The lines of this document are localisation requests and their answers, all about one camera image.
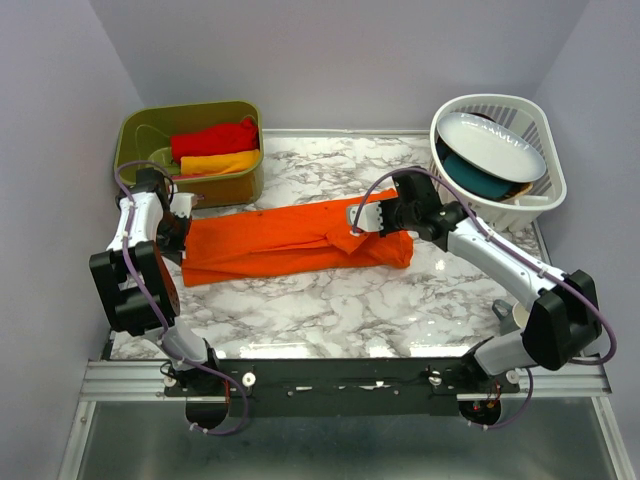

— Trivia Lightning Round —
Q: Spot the orange t shirt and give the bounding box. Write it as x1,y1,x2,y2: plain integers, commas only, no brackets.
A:
181,197,414,287

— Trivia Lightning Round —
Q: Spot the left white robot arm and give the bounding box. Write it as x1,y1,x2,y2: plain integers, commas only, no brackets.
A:
89,161,224,395

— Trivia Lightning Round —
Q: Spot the yellow rolled t shirt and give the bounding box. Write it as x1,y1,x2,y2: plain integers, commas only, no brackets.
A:
180,149,260,176

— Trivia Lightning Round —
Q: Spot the teal bowl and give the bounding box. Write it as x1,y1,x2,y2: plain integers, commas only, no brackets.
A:
443,153,514,200

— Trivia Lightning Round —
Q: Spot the olive green plastic bin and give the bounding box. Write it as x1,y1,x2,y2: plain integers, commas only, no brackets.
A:
113,100,264,208

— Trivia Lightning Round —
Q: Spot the white oval plate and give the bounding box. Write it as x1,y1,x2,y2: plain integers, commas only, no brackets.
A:
436,112,547,183

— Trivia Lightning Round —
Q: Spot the red rolled t shirt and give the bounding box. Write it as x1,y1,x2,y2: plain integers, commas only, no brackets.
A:
170,117,259,164

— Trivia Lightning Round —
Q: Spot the brown wooden dish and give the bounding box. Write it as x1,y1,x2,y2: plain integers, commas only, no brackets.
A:
502,182,534,202

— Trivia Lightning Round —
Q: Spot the grey white mug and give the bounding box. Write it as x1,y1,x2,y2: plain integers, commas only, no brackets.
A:
492,299,529,336

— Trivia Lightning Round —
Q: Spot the white plastic basket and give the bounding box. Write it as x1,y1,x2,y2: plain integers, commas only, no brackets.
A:
429,94,567,231

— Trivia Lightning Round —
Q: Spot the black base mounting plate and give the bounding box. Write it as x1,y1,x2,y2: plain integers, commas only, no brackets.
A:
160,356,520,433

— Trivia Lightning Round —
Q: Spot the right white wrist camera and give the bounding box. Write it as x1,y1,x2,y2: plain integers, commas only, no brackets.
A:
346,201,383,236

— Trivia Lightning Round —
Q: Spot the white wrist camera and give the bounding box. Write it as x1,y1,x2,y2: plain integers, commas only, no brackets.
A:
170,193,200,218
346,201,383,236

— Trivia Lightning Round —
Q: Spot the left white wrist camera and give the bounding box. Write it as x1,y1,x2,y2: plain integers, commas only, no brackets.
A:
170,193,200,218

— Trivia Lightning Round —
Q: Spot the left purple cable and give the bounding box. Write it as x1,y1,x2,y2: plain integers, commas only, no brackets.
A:
114,160,251,436

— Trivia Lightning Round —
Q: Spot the purple cable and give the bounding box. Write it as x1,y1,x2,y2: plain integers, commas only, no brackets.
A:
349,167,618,366
114,160,251,436

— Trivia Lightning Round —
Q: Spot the aluminium rail frame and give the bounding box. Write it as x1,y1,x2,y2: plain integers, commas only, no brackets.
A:
54,128,626,480

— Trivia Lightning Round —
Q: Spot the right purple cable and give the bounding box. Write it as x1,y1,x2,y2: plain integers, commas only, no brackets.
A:
349,167,618,366

